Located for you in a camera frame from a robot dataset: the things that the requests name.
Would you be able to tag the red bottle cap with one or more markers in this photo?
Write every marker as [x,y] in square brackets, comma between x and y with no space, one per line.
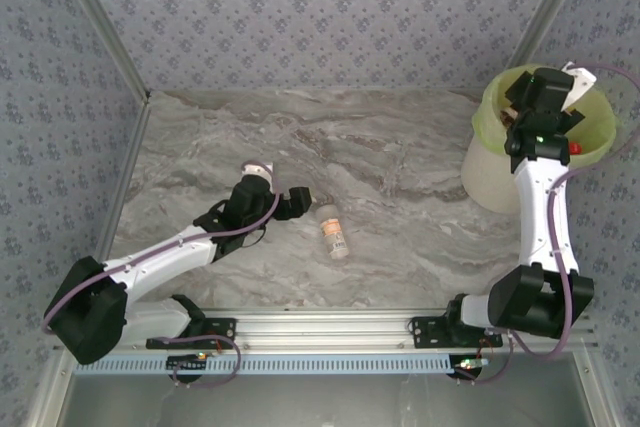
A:
[576,148]

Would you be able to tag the white bottle orange label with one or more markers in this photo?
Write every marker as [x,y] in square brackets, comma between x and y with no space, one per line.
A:
[332,232]

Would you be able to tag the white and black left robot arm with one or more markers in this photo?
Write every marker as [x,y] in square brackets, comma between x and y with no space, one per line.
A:
[85,317]

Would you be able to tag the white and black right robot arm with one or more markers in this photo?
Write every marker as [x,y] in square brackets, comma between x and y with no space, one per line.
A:
[540,307]

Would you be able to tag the white plastic bin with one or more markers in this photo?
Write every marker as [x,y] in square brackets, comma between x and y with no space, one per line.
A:
[485,172]

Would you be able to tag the black circuit board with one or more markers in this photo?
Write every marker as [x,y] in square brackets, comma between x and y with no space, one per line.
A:
[182,363]
[457,363]

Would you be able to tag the grey metal lower panel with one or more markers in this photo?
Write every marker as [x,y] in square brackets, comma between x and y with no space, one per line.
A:
[320,402]

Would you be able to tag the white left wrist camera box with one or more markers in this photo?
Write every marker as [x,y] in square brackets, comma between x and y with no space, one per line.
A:
[257,171]

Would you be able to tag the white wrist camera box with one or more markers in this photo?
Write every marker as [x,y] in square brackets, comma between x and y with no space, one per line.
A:
[257,171]
[580,81]

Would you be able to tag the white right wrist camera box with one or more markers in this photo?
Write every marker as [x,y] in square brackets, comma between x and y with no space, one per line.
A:
[580,81]

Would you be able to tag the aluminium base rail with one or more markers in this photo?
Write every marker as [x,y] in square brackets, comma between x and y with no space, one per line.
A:
[320,329]

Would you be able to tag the aluminium side rail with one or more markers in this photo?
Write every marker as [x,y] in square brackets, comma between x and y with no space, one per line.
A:
[132,147]

